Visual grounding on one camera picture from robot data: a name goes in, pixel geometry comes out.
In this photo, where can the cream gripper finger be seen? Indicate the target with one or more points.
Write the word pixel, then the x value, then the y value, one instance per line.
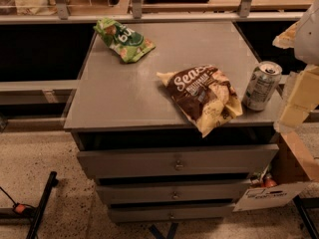
pixel 299 98

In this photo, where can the green rice chip bag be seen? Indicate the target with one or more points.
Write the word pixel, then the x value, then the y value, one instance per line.
pixel 126 42

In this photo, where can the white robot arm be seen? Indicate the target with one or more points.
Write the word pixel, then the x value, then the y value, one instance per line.
pixel 306 39

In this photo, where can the brown chip bag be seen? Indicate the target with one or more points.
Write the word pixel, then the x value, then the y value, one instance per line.
pixel 205 96

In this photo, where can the silver soda can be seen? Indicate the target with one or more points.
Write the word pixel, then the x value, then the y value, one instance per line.
pixel 263 82

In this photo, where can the cardboard box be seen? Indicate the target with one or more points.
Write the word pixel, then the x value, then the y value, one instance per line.
pixel 293 168

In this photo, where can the top grey drawer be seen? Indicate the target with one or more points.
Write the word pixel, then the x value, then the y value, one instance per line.
pixel 145 162

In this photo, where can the grey drawer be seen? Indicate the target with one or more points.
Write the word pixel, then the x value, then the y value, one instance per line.
pixel 172 191
pixel 145 162
pixel 166 213

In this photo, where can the orange bottle in box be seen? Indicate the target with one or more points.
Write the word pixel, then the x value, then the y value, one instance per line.
pixel 269 181

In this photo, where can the grey drawer cabinet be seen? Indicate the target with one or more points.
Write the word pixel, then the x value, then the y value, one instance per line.
pixel 125 106

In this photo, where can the middle grey drawer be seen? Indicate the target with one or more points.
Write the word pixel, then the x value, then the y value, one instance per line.
pixel 172 191

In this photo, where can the bottom grey drawer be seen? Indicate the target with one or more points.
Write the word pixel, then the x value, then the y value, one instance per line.
pixel 166 213

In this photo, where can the black metal stand leg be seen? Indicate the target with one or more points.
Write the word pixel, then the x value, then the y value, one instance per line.
pixel 37 218

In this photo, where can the metal shelf rail frame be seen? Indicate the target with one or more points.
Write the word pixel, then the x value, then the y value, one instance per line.
pixel 89 11

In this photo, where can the orange clamp with cable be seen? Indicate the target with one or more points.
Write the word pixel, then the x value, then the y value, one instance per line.
pixel 18 210

